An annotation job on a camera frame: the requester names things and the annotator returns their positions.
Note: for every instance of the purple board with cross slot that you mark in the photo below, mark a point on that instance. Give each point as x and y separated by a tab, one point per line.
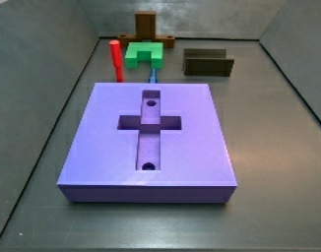
149	147

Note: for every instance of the green U-shaped block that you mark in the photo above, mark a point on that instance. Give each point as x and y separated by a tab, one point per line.
145	51

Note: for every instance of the red cylindrical peg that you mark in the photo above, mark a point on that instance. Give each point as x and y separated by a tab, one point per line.
116	59

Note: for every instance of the black fixture block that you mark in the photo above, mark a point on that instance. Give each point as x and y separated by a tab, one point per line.
206	62

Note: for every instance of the brown T-shaped block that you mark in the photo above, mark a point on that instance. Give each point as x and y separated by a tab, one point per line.
146	31

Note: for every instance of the blue cylindrical peg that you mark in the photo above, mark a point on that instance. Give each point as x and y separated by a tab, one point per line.
153	78

